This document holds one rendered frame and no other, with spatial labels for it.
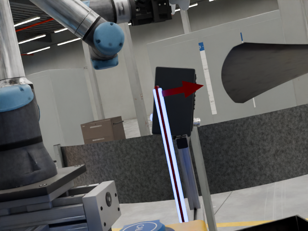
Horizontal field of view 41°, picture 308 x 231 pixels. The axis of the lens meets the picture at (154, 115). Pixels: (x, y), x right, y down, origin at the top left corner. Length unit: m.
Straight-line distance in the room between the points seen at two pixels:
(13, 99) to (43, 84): 9.36
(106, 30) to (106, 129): 6.32
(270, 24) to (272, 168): 4.40
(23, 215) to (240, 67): 0.64
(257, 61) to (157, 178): 1.97
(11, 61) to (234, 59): 0.75
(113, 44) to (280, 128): 1.59
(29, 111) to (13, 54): 0.21
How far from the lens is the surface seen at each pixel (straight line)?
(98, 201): 0.91
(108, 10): 1.17
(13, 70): 1.14
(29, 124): 0.99
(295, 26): 4.86
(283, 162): 2.46
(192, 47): 6.90
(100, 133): 7.36
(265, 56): 0.51
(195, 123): 1.17
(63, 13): 1.03
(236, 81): 0.59
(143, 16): 1.21
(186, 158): 1.09
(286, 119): 2.45
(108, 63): 1.14
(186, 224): 0.35
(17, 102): 0.98
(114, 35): 1.01
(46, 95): 10.32
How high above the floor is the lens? 1.18
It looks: 3 degrees down
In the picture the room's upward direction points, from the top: 11 degrees counter-clockwise
